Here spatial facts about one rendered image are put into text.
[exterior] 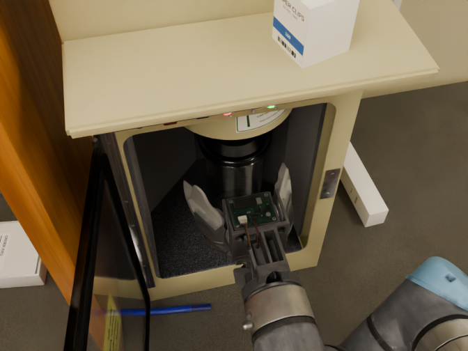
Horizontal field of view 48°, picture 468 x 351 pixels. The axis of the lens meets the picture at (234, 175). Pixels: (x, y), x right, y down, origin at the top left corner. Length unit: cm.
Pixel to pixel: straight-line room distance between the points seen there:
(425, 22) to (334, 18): 82
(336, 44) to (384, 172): 70
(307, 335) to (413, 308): 11
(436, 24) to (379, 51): 79
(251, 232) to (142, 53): 25
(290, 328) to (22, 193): 30
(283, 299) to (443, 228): 57
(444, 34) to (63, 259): 98
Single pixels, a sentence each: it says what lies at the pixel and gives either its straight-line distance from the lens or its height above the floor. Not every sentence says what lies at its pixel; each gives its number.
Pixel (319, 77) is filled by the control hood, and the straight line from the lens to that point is 46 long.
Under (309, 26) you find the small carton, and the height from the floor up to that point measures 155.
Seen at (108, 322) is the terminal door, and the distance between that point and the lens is 59.
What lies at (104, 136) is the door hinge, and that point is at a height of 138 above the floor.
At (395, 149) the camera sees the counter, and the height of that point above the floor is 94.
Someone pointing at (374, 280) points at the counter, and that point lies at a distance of 100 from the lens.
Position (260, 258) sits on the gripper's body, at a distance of 62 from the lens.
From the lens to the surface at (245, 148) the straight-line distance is 74.
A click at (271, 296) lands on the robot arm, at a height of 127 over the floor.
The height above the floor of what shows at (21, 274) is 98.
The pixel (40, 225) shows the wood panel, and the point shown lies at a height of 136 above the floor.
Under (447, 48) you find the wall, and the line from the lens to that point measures 135.
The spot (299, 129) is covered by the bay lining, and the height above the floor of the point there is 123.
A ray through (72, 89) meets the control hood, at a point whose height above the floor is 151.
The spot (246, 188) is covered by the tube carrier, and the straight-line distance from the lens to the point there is 80.
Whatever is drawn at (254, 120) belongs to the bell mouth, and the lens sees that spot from 65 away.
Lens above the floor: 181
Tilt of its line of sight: 52 degrees down
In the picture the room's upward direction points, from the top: straight up
